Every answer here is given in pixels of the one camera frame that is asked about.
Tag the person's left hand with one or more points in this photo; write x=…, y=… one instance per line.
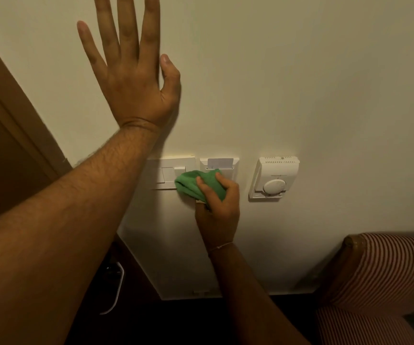
x=131, y=86

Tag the person's right hand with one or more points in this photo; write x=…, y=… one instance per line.
x=217, y=215

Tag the person's right thumb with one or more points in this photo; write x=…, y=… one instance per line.
x=207, y=193

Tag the person's left thumb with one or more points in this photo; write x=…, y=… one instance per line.
x=172, y=78

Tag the person's left middle finger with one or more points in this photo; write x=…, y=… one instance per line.
x=127, y=25

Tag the person's left little finger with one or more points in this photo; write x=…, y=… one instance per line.
x=91, y=48

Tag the green cleaning cloth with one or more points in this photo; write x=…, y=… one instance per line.
x=198, y=183

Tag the person's left forearm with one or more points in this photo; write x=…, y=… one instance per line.
x=49, y=226

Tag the person's right forearm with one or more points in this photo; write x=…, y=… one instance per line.
x=253, y=301

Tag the white key card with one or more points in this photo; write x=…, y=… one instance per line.
x=220, y=163

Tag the white key card holder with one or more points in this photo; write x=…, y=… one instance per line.
x=228, y=163

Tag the brown wooden door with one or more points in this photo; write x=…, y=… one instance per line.
x=9, y=154

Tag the striped upholstered armchair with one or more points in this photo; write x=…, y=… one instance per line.
x=379, y=280

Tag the white wall light switch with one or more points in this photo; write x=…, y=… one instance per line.
x=167, y=172

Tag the white wall thermostat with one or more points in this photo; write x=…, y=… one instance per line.
x=273, y=177

